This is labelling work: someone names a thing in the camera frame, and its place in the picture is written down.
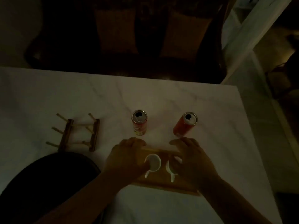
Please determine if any person's black shirt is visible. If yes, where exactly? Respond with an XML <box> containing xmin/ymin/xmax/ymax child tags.
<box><xmin>0</xmin><ymin>152</ymin><xmax>101</xmax><ymax>224</ymax></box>

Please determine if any person's left forearm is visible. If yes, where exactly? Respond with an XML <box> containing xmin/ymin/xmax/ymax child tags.
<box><xmin>35</xmin><ymin>169</ymin><xmax>131</xmax><ymax>224</ymax></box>

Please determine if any wooden peg cup rack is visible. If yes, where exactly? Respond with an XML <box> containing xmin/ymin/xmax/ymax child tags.
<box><xmin>45</xmin><ymin>113</ymin><xmax>101</xmax><ymax>152</ymax></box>

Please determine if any person's left hand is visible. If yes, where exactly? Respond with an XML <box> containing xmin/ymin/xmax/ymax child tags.
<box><xmin>103</xmin><ymin>137</ymin><xmax>150</xmax><ymax>182</ymax></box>

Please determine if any person's right forearm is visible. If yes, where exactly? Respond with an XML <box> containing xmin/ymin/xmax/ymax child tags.
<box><xmin>199</xmin><ymin>176</ymin><xmax>272</xmax><ymax>224</ymax></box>

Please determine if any plain red drink can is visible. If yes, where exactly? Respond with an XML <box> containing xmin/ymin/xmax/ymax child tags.
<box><xmin>173</xmin><ymin>112</ymin><xmax>198</xmax><ymax>137</ymax></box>

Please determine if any red patterned drink can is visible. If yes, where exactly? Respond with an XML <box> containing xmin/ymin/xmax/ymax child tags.
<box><xmin>131</xmin><ymin>110</ymin><xmax>148</xmax><ymax>136</ymax></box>

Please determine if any white ceramic cup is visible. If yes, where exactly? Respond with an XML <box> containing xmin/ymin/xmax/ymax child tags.
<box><xmin>144</xmin><ymin>154</ymin><xmax>162</xmax><ymax>179</ymax></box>
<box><xmin>165</xmin><ymin>156</ymin><xmax>183</xmax><ymax>183</ymax></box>

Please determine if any wooden serving tray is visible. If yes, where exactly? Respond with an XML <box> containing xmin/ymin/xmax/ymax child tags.
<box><xmin>131</xmin><ymin>147</ymin><xmax>201</xmax><ymax>196</ymax></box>

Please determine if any dark wooden chair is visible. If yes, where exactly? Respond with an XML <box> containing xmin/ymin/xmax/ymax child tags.
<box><xmin>25</xmin><ymin>0</ymin><xmax>228</xmax><ymax>84</ymax></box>

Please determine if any white door frame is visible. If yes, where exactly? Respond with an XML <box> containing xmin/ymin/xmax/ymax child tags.
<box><xmin>221</xmin><ymin>0</ymin><xmax>295</xmax><ymax>85</ymax></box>

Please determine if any person's right hand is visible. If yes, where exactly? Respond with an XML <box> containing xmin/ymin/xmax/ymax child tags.
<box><xmin>168</xmin><ymin>137</ymin><xmax>221</xmax><ymax>190</ymax></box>

